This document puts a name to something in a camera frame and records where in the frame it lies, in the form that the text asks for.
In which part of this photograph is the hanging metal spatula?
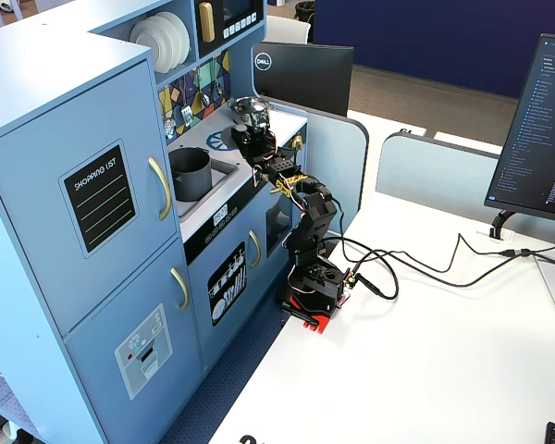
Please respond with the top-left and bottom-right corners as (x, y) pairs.
(179, 76), (194, 127)

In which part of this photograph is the blue toy kitchen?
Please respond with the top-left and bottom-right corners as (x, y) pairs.
(0, 0), (309, 444)

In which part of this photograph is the dark gray cooking pot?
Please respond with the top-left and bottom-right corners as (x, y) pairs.
(167, 146), (214, 203)

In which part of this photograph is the black toy microwave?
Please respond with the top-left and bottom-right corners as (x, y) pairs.
(194, 0), (265, 59)

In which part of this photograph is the black shopping list board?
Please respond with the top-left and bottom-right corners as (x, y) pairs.
(63, 143), (137, 254)

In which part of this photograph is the gold fridge handle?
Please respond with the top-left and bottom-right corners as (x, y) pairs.
(147, 155), (173, 222)

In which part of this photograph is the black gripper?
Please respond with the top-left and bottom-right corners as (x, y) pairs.
(238, 130), (286, 173)

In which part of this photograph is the small wrist camera board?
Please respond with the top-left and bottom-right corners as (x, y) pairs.
(251, 106), (272, 134)

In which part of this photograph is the black Dell monitor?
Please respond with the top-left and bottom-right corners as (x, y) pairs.
(252, 41), (355, 117)

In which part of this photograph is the hanging metal strainer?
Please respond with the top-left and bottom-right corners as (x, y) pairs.
(163, 108), (178, 141)

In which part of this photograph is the white toy plate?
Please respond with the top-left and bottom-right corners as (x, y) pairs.
(154, 11), (191, 64)
(129, 21), (168, 74)
(143, 16), (182, 70)

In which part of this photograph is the hanging metal ladle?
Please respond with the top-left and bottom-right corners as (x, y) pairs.
(196, 67), (213, 108)

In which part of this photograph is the black five-joint robot arm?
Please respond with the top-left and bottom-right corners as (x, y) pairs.
(253, 156), (353, 321)

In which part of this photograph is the white office chair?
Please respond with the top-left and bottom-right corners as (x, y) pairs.
(265, 15), (313, 45)

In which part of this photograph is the black cable with adapter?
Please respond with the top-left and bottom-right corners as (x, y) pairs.
(457, 232), (555, 270)

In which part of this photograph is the long black cable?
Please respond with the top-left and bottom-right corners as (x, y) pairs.
(326, 193), (555, 302)

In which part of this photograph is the gold freezer handle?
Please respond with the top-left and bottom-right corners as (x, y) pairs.
(169, 266), (191, 313)

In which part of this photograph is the low blue desk divider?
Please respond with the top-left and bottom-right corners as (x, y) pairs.
(375, 130), (501, 210)

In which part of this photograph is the gray toy sink basin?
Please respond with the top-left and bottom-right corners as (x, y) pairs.
(167, 159), (241, 221)

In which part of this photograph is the gold dishwasher handle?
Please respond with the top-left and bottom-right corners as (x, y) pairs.
(248, 229), (263, 270)

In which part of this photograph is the tall blue desk divider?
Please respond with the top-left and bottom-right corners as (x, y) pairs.
(267, 102), (370, 246)

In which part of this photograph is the monitor with lit screen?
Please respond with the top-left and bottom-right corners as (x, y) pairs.
(484, 32), (555, 224)

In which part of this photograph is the steel pot with lid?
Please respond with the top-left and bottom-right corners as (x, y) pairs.
(227, 95), (272, 127)

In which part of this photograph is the red robot base clamp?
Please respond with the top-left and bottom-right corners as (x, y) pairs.
(279, 290), (352, 336)

